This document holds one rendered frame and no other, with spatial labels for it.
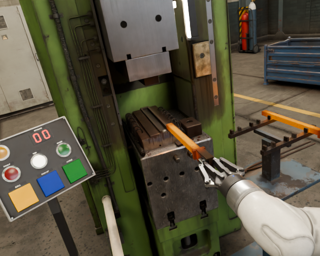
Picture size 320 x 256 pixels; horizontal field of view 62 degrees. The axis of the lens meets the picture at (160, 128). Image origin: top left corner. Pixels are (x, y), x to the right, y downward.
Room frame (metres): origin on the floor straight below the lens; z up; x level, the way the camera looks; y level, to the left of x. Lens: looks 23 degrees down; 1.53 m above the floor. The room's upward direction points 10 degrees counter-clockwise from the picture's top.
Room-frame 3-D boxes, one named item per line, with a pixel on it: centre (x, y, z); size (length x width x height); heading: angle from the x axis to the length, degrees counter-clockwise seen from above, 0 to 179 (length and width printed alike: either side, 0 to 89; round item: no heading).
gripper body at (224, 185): (0.61, -0.17, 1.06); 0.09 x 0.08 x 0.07; 14
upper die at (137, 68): (1.38, 0.05, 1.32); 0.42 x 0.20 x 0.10; 14
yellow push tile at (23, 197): (0.80, 0.52, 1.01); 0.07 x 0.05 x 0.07; 129
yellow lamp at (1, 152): (0.87, 0.58, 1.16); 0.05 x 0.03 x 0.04; 104
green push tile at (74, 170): (0.93, 0.37, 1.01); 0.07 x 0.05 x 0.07; 129
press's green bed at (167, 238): (1.41, 0.00, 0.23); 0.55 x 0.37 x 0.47; 14
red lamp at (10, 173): (0.84, 0.55, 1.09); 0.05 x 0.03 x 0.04; 104
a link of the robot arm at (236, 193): (0.53, -0.18, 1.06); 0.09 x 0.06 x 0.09; 104
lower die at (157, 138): (1.38, 0.05, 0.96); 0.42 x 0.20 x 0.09; 14
